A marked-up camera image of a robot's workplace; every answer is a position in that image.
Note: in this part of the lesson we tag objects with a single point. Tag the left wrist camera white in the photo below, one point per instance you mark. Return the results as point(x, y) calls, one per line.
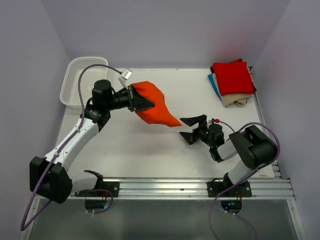
point(124, 76)

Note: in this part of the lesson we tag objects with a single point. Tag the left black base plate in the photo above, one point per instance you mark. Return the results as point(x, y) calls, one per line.
point(112, 186)

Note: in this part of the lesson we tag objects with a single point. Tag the white plastic basket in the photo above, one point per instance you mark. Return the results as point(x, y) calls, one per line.
point(69, 94)

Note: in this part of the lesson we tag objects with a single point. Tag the orange t shirt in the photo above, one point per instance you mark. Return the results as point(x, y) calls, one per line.
point(159, 114)

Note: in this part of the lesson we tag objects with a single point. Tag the folded blue t shirt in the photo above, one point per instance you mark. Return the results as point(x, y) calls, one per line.
point(211, 78)

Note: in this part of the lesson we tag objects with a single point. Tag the folded dark red t shirt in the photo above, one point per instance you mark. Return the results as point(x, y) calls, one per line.
point(249, 68)

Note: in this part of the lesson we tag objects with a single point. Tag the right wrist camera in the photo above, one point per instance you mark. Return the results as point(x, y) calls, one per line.
point(213, 121)

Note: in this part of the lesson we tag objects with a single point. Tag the folded beige t shirt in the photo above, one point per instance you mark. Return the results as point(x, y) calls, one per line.
point(239, 99)

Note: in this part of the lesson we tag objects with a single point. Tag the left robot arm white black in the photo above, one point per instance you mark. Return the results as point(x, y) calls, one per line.
point(48, 176)

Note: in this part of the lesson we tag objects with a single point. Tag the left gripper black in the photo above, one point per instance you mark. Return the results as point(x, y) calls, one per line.
point(138, 102)

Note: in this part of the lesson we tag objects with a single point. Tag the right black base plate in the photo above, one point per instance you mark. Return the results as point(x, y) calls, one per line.
point(220, 189)

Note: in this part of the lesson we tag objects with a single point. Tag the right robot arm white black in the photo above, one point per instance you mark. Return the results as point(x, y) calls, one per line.
point(255, 149)

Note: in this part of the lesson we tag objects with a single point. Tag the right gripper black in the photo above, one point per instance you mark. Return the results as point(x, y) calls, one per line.
point(189, 137)

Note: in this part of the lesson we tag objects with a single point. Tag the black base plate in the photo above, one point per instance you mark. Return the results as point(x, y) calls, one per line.
point(220, 189)
point(112, 186)

